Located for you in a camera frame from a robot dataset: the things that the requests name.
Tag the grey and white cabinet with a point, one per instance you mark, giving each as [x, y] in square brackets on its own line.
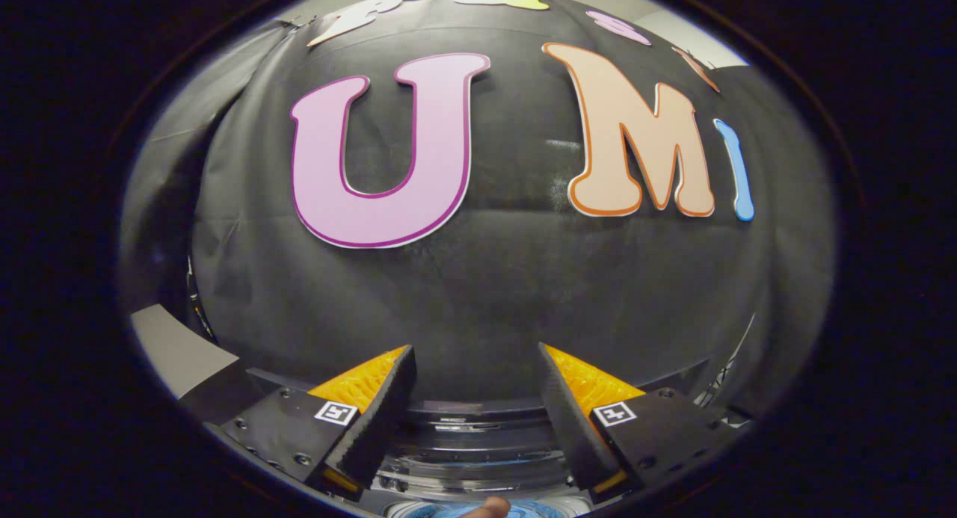
[179, 353]

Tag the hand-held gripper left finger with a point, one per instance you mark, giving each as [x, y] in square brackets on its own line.
[377, 421]

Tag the light blue garment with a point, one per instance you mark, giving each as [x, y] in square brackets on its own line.
[441, 511]

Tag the dark grey washing machine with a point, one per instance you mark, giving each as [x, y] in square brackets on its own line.
[478, 466]

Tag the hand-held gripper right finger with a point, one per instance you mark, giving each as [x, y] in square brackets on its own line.
[572, 421]

